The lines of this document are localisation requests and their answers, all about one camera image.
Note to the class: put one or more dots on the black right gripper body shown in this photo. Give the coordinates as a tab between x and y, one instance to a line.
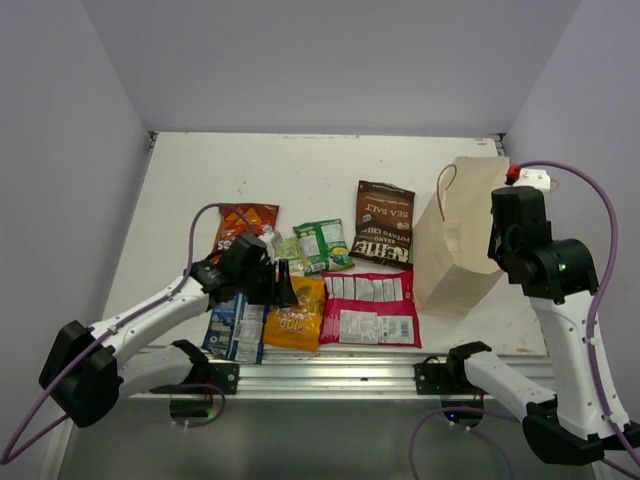
498	249

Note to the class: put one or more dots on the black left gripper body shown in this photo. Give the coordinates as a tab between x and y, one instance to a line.
259	284

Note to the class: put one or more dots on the orange Lot 100 gummy bag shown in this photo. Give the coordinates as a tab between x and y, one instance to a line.
298	327

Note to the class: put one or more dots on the pink snack bag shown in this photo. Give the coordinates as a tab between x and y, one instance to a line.
370	309

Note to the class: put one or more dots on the white paper bag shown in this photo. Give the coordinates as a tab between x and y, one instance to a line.
452	272

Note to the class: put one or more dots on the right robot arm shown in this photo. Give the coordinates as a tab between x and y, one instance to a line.
582	419

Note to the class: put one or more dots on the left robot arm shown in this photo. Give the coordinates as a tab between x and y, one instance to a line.
90	367

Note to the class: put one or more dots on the red Doritos chip bag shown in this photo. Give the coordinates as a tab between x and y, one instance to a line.
237	218

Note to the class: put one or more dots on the green snack bag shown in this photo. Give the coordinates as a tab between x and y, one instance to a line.
323	247

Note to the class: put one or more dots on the brown Kettle chips bag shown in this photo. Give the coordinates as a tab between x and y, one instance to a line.
383	224

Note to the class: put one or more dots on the small light green packet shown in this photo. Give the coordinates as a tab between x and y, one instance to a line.
289	249

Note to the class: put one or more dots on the blue cookie packet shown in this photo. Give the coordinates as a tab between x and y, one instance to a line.
235	331

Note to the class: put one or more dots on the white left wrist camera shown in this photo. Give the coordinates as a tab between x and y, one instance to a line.
272	240

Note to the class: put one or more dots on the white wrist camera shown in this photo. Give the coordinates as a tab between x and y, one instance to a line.
272	240
521	176

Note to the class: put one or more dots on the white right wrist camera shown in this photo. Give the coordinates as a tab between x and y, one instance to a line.
521	176

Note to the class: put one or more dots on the aluminium table frame rail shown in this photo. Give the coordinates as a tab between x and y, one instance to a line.
310	177

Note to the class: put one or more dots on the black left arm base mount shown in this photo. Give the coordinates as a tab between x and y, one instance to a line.
224	375

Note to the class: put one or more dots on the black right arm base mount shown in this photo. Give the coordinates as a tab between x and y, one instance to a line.
434	376

